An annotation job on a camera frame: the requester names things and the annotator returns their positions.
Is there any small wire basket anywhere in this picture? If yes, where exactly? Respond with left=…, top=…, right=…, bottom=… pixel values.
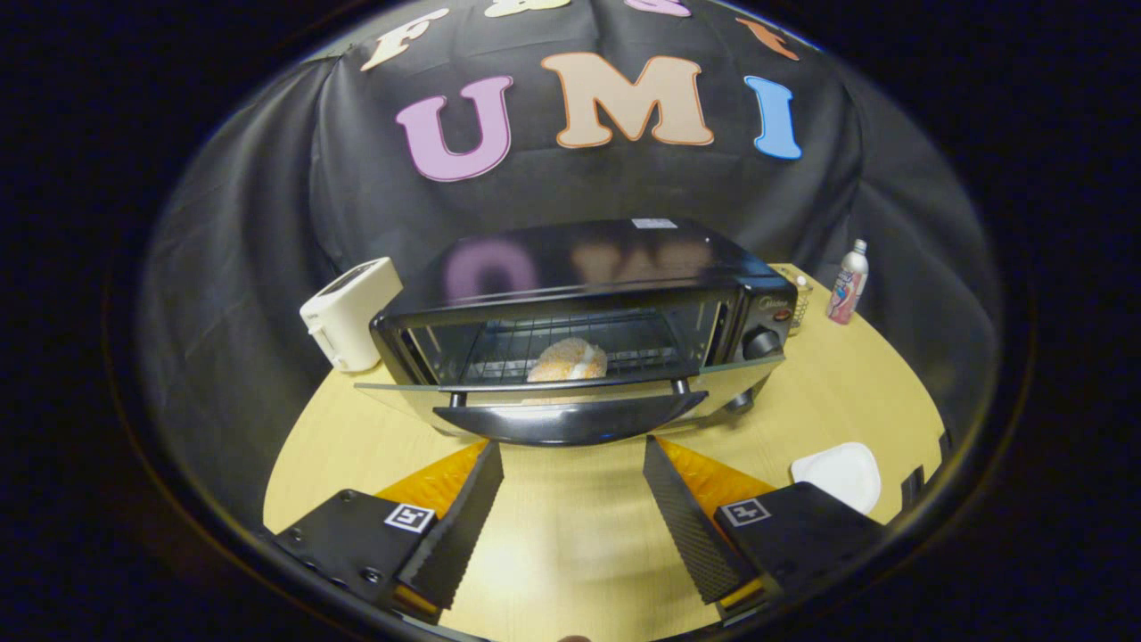
left=772, top=265, right=815, bottom=336

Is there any white bottle pink label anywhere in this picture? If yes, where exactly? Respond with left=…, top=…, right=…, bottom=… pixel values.
left=825, top=238, right=871, bottom=326

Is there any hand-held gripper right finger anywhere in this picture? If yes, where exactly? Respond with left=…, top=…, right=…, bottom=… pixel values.
left=642, top=434, right=889, bottom=623

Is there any black backdrop cloth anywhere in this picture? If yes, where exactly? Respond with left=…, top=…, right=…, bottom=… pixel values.
left=134, top=0, right=1004, bottom=536

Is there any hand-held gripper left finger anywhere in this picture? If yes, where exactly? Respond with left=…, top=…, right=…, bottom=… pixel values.
left=266, top=439, right=505, bottom=623

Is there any breaded round bun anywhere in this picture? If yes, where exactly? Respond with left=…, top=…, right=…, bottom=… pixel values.
left=526, top=337, right=610, bottom=384

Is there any white bread toaster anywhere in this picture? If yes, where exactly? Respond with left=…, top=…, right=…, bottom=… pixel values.
left=299, top=257, right=405, bottom=374

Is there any white square plate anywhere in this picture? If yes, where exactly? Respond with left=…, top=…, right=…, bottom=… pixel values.
left=789, top=441, right=883, bottom=516

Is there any black toaster oven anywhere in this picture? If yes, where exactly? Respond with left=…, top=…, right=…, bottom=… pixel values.
left=354, top=218, right=800, bottom=448

